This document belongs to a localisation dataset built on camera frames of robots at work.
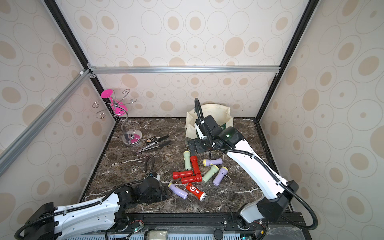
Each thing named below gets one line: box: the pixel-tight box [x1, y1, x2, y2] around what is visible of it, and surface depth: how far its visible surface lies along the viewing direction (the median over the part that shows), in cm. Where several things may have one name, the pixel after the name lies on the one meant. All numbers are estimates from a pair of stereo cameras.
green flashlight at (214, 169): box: [202, 164, 219, 183], surface depth 90 cm
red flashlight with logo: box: [186, 183, 207, 202], surface depth 82 cm
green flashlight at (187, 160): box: [183, 151, 192, 171], surface depth 95 cm
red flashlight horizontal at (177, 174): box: [172, 170, 193, 180], surface depth 89 cm
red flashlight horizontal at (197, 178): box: [181, 174, 202, 184], surface depth 87 cm
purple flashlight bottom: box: [167, 183, 189, 200], surface depth 82 cm
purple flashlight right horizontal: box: [202, 158, 223, 167], surface depth 94 cm
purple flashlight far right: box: [212, 166, 229, 187], surface depth 89 cm
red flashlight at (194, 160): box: [190, 155, 201, 175], surface depth 94 cm
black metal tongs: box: [138, 135, 172, 153], surface depth 108 cm
